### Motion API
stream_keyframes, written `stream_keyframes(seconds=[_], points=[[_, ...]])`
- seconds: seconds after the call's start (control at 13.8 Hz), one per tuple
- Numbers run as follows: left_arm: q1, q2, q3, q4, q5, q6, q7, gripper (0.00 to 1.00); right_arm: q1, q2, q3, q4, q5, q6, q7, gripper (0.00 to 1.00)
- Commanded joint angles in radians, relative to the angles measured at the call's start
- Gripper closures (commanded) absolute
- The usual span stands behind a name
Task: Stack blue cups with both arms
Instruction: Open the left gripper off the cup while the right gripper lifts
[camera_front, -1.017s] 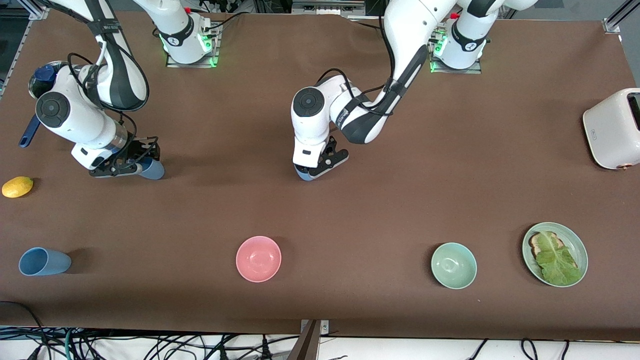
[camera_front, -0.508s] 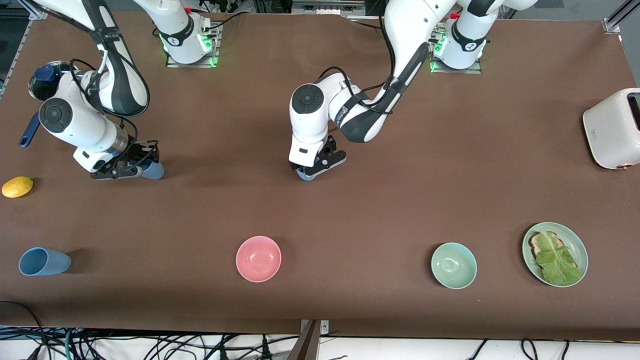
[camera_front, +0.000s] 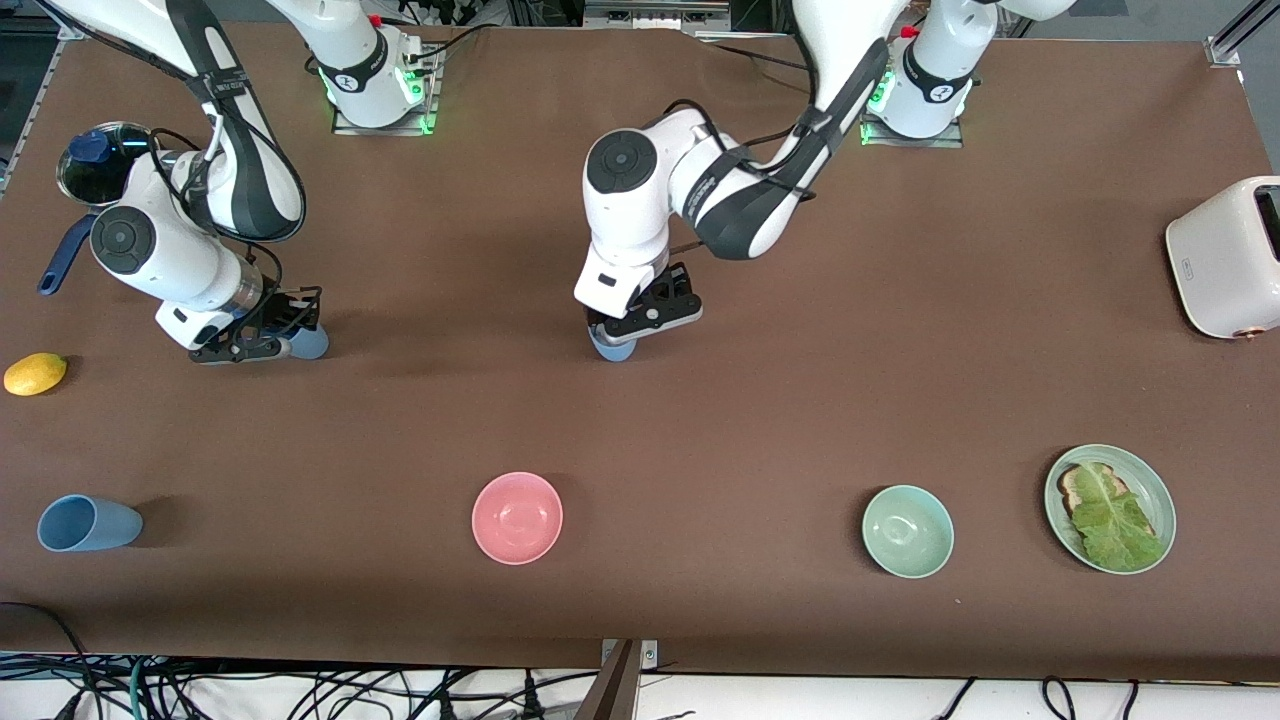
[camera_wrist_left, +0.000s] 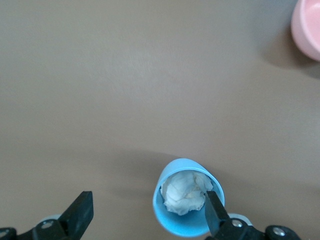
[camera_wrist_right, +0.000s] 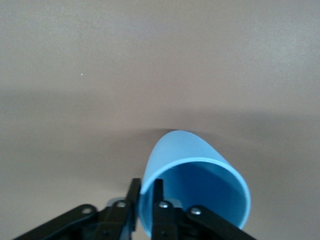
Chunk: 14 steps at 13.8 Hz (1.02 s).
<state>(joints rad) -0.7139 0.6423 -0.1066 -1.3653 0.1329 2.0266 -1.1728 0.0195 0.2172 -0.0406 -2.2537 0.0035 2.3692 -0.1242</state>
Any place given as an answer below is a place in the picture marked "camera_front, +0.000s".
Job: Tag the blue cup holding paper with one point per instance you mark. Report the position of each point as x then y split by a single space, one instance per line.
612 352

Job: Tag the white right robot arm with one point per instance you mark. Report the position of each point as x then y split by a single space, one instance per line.
160 250

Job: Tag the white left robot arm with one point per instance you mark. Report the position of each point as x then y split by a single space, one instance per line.
625 225

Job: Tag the dark blue pot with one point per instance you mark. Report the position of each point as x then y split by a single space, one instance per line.
62 258

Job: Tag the glass lid blue knob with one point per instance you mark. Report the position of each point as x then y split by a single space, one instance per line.
100 175

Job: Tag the yellow lemon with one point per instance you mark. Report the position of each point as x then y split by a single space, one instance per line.
35 375

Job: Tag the pink bowl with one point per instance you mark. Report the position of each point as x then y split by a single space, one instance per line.
517 518

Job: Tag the pale green bowl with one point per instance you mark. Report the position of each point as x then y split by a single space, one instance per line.
908 532

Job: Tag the brown bread slice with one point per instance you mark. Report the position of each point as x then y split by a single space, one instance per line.
1072 490

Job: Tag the pale green plate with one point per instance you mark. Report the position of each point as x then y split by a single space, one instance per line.
1140 470

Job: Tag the green lettuce leaf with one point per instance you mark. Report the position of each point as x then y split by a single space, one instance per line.
1115 525

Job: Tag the white toaster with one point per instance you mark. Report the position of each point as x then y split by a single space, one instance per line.
1220 260

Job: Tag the aluminium corner profile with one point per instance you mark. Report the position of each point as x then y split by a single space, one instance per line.
1225 50

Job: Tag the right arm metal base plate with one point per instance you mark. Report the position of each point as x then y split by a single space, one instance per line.
385 130

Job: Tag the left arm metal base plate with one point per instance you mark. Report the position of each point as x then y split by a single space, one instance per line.
935 142

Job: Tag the metal table edge bracket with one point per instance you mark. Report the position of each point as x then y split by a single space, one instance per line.
650 655

